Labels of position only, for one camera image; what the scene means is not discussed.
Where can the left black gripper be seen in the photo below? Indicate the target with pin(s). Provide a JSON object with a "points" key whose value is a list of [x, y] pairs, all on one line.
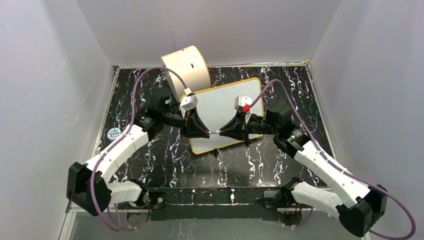
{"points": [[192, 127]]}

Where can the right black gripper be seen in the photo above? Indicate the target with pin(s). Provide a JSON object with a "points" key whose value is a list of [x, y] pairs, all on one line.
{"points": [[236, 128]]}

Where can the yellow framed whiteboard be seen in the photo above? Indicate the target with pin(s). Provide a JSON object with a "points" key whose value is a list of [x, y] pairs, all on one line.
{"points": [[215, 108]]}

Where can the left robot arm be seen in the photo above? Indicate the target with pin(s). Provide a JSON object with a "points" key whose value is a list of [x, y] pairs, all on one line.
{"points": [[88, 184]]}

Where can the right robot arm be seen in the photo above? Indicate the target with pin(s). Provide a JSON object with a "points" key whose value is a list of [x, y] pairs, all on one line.
{"points": [[355, 205]]}

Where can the beige cylindrical container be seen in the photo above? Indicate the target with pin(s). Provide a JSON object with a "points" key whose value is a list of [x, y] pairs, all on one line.
{"points": [[190, 65]]}

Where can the blue white tape roll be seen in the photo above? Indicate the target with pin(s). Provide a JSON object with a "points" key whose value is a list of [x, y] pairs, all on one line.
{"points": [[113, 133]]}

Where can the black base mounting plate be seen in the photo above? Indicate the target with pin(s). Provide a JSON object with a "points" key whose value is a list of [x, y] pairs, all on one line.
{"points": [[261, 203]]}

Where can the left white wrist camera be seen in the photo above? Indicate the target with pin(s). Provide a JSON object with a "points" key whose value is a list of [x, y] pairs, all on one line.
{"points": [[188, 102]]}

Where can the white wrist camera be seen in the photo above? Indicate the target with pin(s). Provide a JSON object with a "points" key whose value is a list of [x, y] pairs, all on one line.
{"points": [[188, 102], [242, 103]]}

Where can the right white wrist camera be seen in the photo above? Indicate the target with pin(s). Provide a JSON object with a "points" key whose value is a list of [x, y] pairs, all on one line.
{"points": [[242, 103]]}

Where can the aluminium frame rail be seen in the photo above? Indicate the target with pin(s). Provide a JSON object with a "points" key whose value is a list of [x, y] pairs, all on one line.
{"points": [[203, 222]]}

